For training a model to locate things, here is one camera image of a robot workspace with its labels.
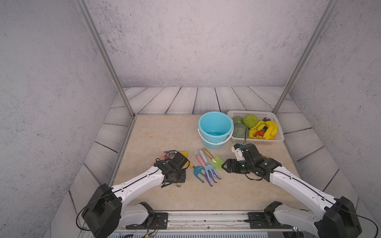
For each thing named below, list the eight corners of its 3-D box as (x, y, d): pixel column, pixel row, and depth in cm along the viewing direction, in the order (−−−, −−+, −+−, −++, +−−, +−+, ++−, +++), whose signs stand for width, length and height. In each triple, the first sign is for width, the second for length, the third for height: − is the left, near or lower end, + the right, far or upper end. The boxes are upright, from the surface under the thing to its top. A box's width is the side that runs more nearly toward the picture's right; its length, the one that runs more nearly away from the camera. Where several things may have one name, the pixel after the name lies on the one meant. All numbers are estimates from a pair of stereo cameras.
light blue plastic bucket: (198, 152, 100) (198, 136, 87) (197, 128, 114) (197, 111, 101) (231, 152, 100) (236, 136, 87) (227, 127, 114) (231, 111, 100)
